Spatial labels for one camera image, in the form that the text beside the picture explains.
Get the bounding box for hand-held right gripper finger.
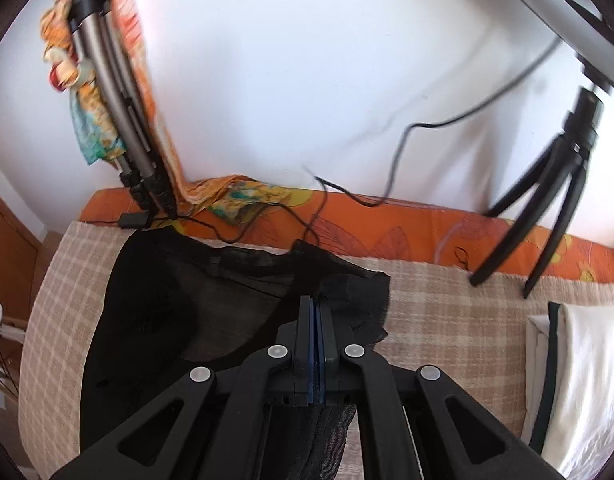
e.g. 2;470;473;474
49;296;318;480
317;301;562;480

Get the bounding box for black mesh garment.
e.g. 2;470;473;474
79;232;392;480

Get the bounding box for beige checked blanket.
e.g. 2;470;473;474
17;220;614;480

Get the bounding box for folded white cloth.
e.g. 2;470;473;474
524;301;614;480

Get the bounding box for wooden door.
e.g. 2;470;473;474
0;179;46;313

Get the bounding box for folded silver tripod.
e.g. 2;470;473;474
67;0;178;222

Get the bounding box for orange patterned scarf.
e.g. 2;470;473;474
39;0;308;226

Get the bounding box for black ring light cable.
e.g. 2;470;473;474
118;35;562;261

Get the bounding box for black ring light tripod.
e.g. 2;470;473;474
469;86;606;300

